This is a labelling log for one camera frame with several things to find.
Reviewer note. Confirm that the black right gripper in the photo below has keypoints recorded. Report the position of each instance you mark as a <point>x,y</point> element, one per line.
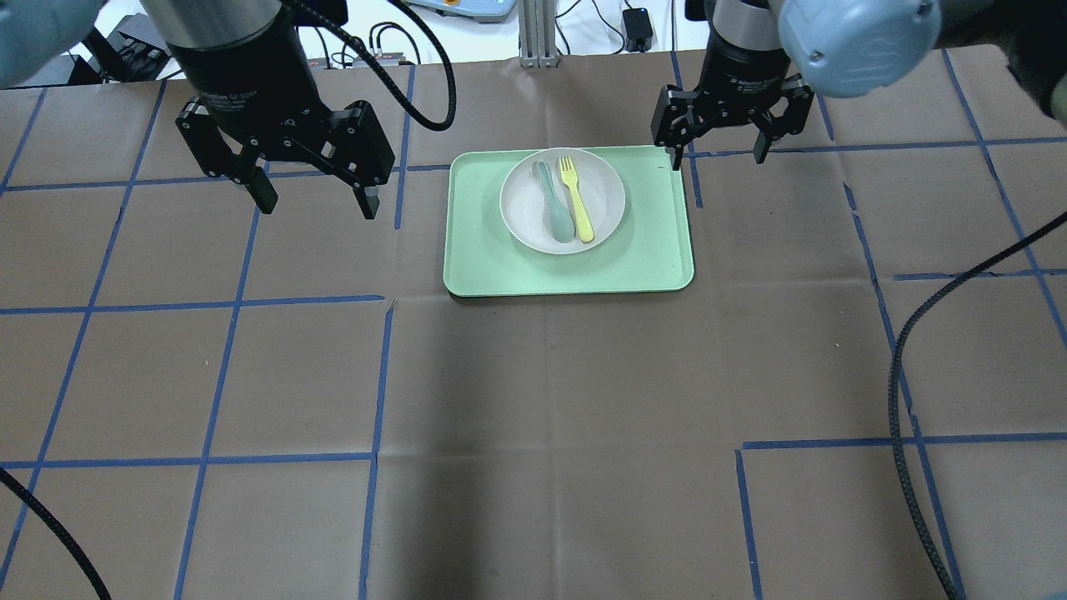
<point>737,68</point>

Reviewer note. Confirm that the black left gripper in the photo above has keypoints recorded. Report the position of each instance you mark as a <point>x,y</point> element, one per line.
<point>242,79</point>

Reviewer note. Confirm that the yellow plastic fork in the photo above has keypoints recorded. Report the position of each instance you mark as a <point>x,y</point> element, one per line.
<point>570,178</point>

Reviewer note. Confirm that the white round plate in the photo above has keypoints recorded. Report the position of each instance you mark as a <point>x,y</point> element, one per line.
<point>525,205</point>

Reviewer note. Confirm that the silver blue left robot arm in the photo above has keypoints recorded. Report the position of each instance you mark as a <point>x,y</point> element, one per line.
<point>37,32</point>

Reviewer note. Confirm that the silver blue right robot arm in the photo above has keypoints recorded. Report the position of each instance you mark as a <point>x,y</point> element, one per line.
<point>843,49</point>

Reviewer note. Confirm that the light green plastic tray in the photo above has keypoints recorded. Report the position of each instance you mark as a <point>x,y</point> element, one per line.
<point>649,252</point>

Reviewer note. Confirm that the black power adapter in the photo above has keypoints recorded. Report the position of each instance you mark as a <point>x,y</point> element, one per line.
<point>638,29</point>

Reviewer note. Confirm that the pale green plastic spoon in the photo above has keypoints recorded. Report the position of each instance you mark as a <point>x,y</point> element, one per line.
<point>561,224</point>

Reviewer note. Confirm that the aluminium frame post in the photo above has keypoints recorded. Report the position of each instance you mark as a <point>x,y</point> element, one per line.
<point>537,34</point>

